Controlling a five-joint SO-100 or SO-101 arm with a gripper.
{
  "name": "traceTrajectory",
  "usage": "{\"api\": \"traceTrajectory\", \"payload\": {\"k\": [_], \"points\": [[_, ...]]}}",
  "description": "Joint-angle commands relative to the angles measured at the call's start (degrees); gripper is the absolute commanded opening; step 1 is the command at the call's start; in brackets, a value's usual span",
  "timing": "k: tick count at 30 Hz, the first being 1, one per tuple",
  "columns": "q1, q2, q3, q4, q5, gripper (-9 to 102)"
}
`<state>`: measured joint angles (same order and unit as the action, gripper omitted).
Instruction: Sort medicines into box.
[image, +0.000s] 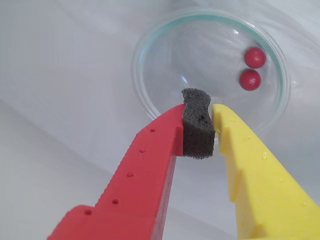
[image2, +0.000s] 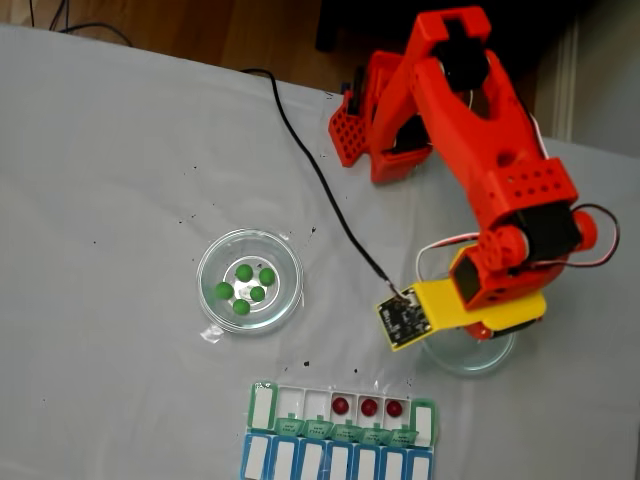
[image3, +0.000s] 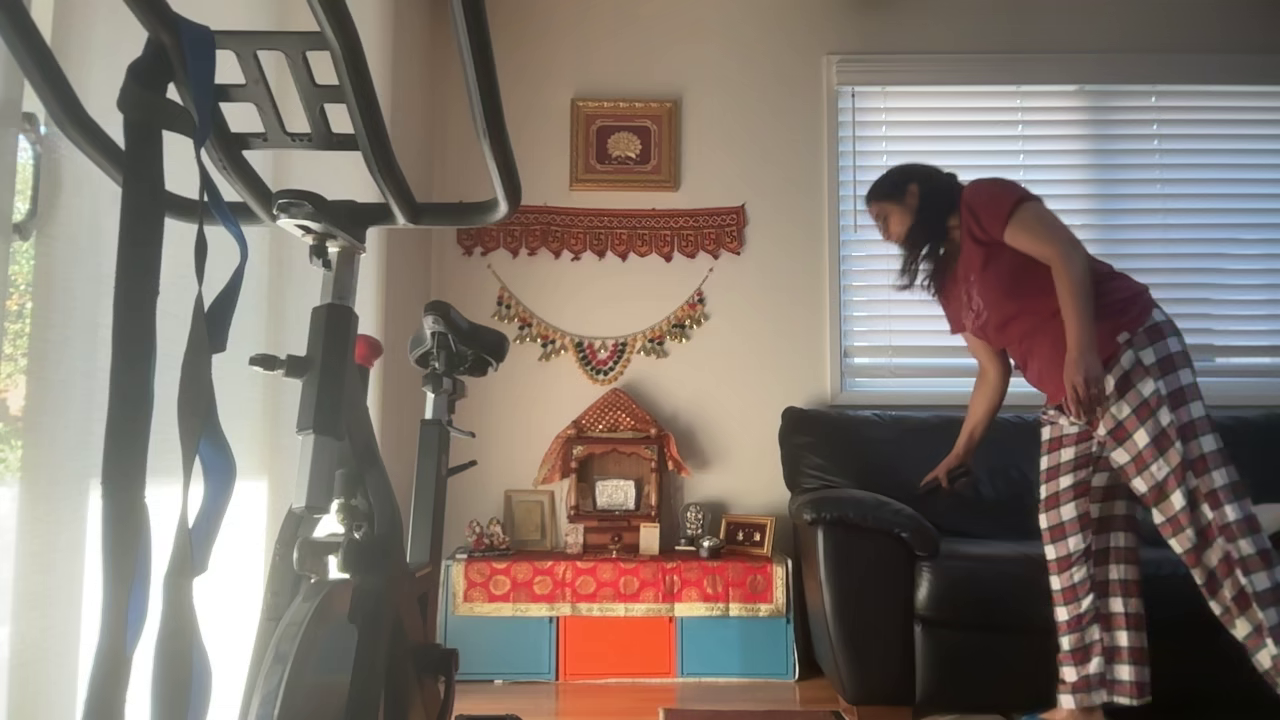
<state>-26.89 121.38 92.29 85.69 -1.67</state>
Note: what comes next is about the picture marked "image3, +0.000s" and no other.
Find person's left hand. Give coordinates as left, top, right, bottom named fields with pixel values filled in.
left=1062, top=345, right=1109, bottom=421

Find wooden shrine with red canopy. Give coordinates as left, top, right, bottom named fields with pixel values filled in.
left=534, top=388, right=692, bottom=557

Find red and gold cloth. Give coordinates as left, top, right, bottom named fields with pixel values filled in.
left=450, top=552, right=789, bottom=618

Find white sheer curtain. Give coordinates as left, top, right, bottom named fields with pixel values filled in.
left=0, top=0, right=433, bottom=720

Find black leather sofa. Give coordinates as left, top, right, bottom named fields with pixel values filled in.
left=779, top=406, right=1280, bottom=711

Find gold framed wall picture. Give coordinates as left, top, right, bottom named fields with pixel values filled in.
left=570, top=98, right=680, bottom=192

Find white window blind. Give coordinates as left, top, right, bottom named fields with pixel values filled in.
left=828, top=55, right=1280, bottom=406

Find black exercise bike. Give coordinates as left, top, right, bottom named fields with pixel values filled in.
left=0, top=0, right=523, bottom=720

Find small gold framed picture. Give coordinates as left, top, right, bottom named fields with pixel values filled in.
left=720, top=514, right=777, bottom=558

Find pale standing picture frame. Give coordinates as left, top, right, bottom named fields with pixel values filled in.
left=503, top=489, right=558, bottom=552

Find person's right hand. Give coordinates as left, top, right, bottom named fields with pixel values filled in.
left=918, top=450, right=963, bottom=491

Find beaded garland wall hanging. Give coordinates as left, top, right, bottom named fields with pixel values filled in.
left=488, top=266, right=715, bottom=387

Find small colourful figurines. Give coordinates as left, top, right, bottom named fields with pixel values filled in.
left=464, top=517, right=514, bottom=558

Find person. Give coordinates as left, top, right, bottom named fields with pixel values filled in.
left=865, top=163, right=1280, bottom=720

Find red embroidered wall hanging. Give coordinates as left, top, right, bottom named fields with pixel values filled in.
left=457, top=205, right=747, bottom=264

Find blue hanging strap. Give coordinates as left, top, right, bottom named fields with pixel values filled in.
left=150, top=14, right=250, bottom=720

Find blue and orange cabinet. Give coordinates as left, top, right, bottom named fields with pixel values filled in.
left=440, top=558, right=798, bottom=683

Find black hanging strap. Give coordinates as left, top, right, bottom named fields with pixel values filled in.
left=82, top=38, right=173, bottom=720

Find dark floor rug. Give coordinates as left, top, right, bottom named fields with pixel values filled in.
left=660, top=708, right=847, bottom=720

